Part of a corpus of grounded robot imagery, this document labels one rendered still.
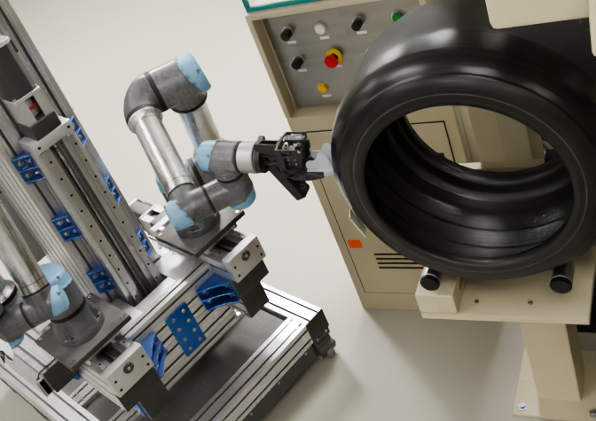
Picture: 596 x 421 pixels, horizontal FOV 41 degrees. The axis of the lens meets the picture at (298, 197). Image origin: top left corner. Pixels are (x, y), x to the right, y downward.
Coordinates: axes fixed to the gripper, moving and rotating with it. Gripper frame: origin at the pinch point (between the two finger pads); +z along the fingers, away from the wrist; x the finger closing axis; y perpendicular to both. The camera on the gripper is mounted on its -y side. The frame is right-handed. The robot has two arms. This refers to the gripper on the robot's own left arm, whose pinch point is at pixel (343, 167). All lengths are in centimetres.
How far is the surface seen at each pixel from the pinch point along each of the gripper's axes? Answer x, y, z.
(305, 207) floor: 124, -125, -82
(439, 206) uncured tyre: 9.5, -18.2, 17.5
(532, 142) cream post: 29.0, -13.0, 36.4
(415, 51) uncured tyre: -7.3, 33.4, 22.5
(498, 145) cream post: 26.4, -12.3, 28.9
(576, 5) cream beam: -36, 56, 53
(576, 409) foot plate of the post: 24, -110, 46
